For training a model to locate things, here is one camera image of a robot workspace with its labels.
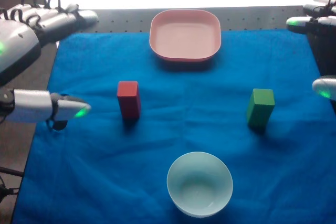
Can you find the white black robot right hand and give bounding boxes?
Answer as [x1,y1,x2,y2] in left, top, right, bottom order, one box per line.
[286,0,336,101]

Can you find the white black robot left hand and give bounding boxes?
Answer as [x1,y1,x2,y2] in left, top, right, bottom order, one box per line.
[0,0,99,132]

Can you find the green rectangular block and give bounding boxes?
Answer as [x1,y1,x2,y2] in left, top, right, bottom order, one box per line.
[246,88,276,130]

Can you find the red rectangular block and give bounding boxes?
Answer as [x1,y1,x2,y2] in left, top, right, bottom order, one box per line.
[117,81,141,119]

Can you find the pink square plate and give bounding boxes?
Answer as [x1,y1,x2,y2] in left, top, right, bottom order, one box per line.
[149,9,222,63]

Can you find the blue table cloth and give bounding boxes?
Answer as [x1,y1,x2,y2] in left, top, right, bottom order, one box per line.
[12,28,336,224]

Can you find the light blue bowl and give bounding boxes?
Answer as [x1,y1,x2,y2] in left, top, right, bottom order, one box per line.
[166,151,234,218]

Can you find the black cable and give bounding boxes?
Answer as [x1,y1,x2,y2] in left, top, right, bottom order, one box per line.
[0,166,25,204]

